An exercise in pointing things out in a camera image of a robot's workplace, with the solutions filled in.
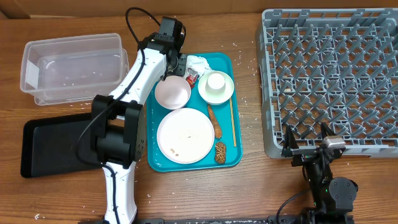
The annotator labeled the brown carrot piece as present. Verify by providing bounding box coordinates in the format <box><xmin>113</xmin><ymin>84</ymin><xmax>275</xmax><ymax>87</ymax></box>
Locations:
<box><xmin>207</xmin><ymin>104</ymin><xmax>222</xmax><ymax>139</ymax></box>

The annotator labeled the white napkin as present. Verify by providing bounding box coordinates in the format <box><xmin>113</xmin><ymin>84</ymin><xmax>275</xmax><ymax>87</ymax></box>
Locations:
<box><xmin>184</xmin><ymin>55</ymin><xmax>212</xmax><ymax>78</ymax></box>

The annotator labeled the teal plastic tray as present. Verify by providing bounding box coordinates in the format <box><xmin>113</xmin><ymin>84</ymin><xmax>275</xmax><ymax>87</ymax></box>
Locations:
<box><xmin>145</xmin><ymin>52</ymin><xmax>243</xmax><ymax>173</ymax></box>

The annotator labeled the clear plastic bin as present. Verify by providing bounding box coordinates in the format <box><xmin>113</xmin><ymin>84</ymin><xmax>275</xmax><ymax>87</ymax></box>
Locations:
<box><xmin>20</xmin><ymin>33</ymin><xmax>129</xmax><ymax>106</ymax></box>

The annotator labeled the wooden chopstick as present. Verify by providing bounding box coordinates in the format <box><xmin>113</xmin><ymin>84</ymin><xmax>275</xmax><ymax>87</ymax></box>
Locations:
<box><xmin>229</xmin><ymin>97</ymin><xmax>237</xmax><ymax>147</ymax></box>

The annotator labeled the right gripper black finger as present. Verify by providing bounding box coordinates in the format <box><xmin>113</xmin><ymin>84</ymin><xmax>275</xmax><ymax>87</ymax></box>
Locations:
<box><xmin>283</xmin><ymin>124</ymin><xmax>299</xmax><ymax>150</ymax></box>
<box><xmin>320</xmin><ymin>122</ymin><xmax>336</xmax><ymax>138</ymax></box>

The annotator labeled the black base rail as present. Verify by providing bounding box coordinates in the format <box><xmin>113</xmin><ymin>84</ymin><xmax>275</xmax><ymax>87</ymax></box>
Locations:
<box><xmin>136</xmin><ymin>215</ymin><xmax>312</xmax><ymax>224</ymax></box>

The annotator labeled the pink small bowl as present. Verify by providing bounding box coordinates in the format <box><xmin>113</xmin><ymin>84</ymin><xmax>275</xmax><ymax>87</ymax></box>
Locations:
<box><xmin>155</xmin><ymin>76</ymin><xmax>191</xmax><ymax>110</ymax></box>

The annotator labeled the white saucer plate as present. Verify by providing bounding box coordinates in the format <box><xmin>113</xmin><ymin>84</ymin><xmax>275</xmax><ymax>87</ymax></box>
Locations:
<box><xmin>197</xmin><ymin>71</ymin><xmax>234</xmax><ymax>105</ymax></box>

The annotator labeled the brown shiitake mushroom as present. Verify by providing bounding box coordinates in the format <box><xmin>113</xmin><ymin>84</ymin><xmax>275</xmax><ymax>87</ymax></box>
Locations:
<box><xmin>215</xmin><ymin>142</ymin><xmax>226</xmax><ymax>164</ymax></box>

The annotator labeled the white upturned cup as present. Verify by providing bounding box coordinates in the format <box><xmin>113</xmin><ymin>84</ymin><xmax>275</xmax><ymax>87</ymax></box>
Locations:
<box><xmin>207</xmin><ymin>73</ymin><xmax>225</xmax><ymax>91</ymax></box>

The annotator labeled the large white plate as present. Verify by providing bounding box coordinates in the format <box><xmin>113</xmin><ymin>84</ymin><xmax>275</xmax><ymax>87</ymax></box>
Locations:
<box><xmin>157</xmin><ymin>108</ymin><xmax>215</xmax><ymax>164</ymax></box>

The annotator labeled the grey dishwasher rack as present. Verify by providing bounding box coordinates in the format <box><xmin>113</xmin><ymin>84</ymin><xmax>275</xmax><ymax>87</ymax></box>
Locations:
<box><xmin>256</xmin><ymin>8</ymin><xmax>397</xmax><ymax>159</ymax></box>

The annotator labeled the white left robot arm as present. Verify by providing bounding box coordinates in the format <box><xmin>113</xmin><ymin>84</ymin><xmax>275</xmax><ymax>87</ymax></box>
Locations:
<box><xmin>89</xmin><ymin>17</ymin><xmax>186</xmax><ymax>223</ymax></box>

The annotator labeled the red snack wrapper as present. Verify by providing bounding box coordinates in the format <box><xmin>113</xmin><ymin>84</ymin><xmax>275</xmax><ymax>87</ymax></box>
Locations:
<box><xmin>184</xmin><ymin>68</ymin><xmax>199</xmax><ymax>89</ymax></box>

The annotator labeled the black tray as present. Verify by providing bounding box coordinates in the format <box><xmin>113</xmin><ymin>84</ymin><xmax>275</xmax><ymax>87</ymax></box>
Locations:
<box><xmin>21</xmin><ymin>113</ymin><xmax>96</xmax><ymax>179</ymax></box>

